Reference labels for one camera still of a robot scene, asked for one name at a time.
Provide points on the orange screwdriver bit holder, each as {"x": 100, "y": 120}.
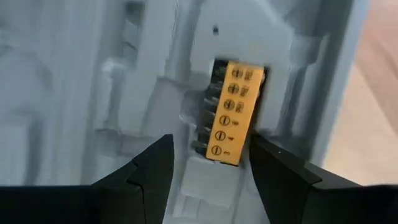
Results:
{"x": 236, "y": 118}

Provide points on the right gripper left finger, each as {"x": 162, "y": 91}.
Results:
{"x": 109, "y": 205}

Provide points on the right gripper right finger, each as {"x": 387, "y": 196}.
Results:
{"x": 295, "y": 199}

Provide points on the grey plastic tool case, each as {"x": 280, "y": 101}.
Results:
{"x": 93, "y": 93}

